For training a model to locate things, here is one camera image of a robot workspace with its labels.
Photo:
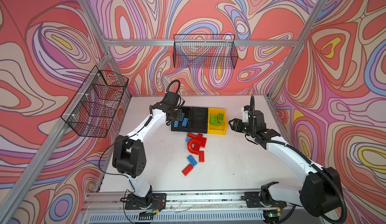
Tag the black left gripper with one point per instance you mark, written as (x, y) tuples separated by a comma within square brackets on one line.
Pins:
[(180, 118)]

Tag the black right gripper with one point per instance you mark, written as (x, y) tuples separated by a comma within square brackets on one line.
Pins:
[(237, 124)]

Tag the green lego brick front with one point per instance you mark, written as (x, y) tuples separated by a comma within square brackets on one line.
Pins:
[(220, 118)]

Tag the green lego brick large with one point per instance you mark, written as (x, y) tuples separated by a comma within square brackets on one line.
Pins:
[(214, 120)]

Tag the red lego brick top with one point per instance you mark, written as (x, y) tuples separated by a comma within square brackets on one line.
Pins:
[(202, 140)]

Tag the red lego brick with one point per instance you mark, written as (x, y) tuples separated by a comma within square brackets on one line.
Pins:
[(187, 169), (202, 140), (201, 156)]

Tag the red arch lego piece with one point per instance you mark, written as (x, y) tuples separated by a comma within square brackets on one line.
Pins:
[(194, 146)]

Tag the red lego brick front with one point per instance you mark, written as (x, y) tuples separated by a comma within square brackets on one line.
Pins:
[(187, 169)]

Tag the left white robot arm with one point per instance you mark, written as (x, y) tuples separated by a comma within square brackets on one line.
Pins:
[(129, 157)]

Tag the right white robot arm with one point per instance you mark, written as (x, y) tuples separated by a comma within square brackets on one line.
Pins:
[(320, 193)]

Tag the black plastic bin left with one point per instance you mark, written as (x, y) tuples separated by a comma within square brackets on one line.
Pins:
[(185, 112)]

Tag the black plastic bin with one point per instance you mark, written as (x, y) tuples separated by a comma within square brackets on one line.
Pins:
[(199, 120), (185, 112)]

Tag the black plastic bin middle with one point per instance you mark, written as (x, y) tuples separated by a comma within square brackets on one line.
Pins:
[(199, 120)]

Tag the yellow plastic bin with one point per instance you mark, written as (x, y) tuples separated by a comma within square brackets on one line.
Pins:
[(222, 128)]

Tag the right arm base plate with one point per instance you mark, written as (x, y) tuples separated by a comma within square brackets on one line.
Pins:
[(261, 199)]

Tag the black wire basket back wall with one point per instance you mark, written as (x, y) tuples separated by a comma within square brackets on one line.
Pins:
[(209, 51)]

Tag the black wire basket wall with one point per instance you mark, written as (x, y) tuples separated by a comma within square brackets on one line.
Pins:
[(209, 51), (101, 93)]

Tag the black wire basket left wall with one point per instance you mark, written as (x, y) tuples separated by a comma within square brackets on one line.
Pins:
[(101, 93)]

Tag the aluminium front rail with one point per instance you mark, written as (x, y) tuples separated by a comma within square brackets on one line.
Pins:
[(190, 207)]

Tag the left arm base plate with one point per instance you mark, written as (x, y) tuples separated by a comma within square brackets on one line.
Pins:
[(153, 201)]

